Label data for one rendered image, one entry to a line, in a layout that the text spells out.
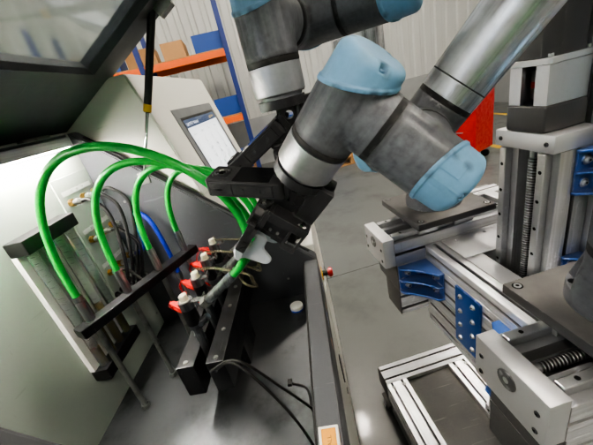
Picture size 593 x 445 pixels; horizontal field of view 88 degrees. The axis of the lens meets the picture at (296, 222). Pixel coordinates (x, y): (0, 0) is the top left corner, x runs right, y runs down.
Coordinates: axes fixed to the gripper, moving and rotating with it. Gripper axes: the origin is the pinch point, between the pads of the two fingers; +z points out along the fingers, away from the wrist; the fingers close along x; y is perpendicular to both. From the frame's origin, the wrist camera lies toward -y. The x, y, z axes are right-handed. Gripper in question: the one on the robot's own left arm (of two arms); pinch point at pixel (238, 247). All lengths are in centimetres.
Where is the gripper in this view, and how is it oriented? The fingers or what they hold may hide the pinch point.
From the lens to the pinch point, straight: 53.1
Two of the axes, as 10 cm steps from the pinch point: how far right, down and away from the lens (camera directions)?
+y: 8.7, 4.8, 1.4
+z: -4.4, 6.1, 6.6
